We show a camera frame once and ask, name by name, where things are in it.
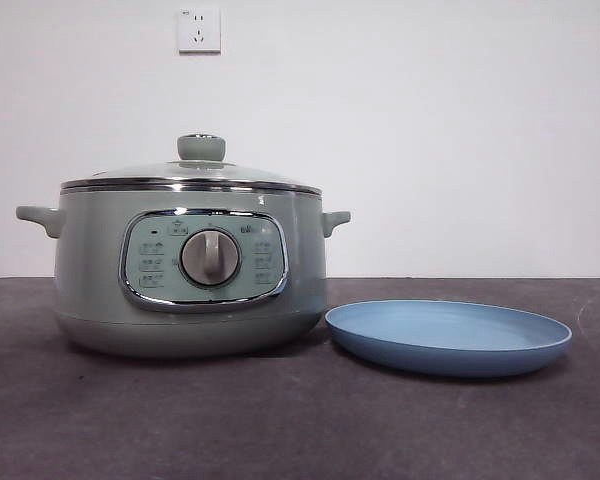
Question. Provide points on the glass lid with green knob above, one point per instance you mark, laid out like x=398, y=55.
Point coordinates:
x=201, y=146

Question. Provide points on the white wall socket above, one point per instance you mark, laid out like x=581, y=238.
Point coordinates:
x=199, y=30

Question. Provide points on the pale green electric steamer pot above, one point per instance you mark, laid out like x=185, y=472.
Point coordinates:
x=95, y=280

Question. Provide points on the blue round plate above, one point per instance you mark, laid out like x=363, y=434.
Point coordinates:
x=445, y=340

